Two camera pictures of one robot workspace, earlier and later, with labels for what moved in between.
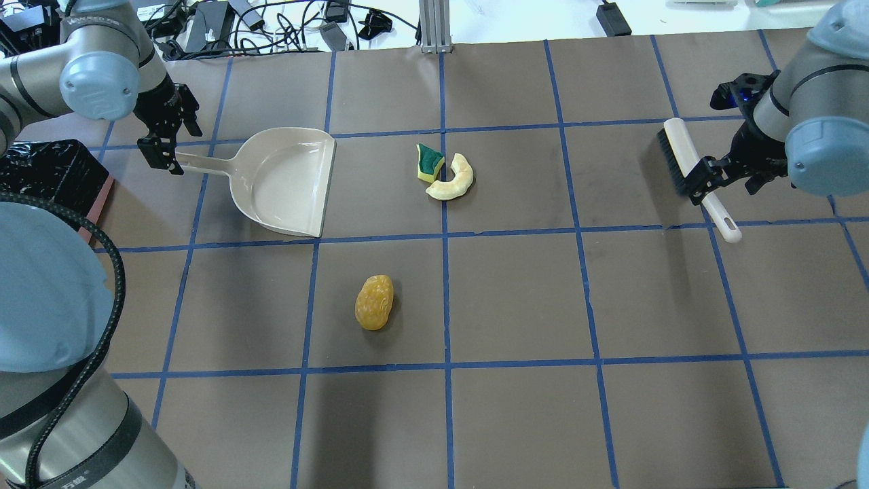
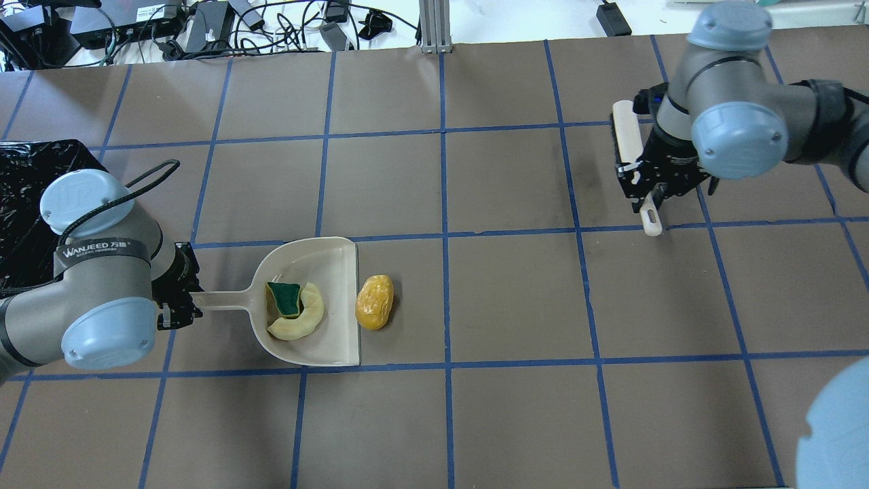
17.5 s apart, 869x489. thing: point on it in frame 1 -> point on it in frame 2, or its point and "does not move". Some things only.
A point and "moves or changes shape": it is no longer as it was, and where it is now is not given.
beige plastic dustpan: x=280 y=177 -> x=330 y=264
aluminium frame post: x=434 y=21 does not move
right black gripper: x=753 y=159 -> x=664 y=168
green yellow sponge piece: x=430 y=161 -> x=282 y=300
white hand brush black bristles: x=679 y=155 moves or changes shape
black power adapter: x=612 y=20 does not move
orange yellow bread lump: x=373 y=301 does not move
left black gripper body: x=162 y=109 -> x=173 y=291
